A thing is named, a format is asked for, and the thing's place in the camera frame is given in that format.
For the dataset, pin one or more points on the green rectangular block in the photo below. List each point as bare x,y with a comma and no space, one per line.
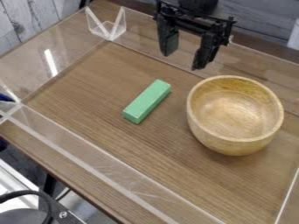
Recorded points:
144,103

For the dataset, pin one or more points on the light wooden bowl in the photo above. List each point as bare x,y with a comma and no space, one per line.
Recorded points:
233,114

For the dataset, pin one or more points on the clear acrylic corner bracket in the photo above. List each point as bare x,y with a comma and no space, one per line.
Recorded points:
108,30

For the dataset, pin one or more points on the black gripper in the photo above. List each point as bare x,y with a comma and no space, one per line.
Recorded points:
195,16

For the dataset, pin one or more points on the black table leg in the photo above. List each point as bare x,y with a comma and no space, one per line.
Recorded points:
49,184

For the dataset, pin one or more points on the clear acrylic barrier wall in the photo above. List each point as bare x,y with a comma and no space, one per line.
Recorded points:
145,172

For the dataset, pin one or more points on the black metal bracket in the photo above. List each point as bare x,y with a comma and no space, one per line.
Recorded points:
61,215

